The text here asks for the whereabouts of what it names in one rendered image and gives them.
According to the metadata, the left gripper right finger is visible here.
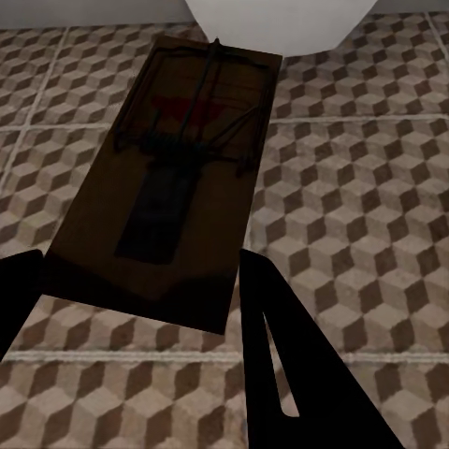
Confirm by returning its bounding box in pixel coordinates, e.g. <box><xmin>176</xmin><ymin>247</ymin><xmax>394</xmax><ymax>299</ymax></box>
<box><xmin>239</xmin><ymin>249</ymin><xmax>404</xmax><ymax>449</ymax></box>

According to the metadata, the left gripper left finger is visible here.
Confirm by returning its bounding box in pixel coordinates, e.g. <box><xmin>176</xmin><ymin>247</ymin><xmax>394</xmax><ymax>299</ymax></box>
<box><xmin>0</xmin><ymin>249</ymin><xmax>44</xmax><ymax>360</ymax></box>

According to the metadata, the mousetrap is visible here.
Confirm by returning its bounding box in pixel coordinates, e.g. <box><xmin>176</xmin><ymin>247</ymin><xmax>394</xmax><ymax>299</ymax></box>
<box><xmin>36</xmin><ymin>35</ymin><xmax>282</xmax><ymax>335</ymax></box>

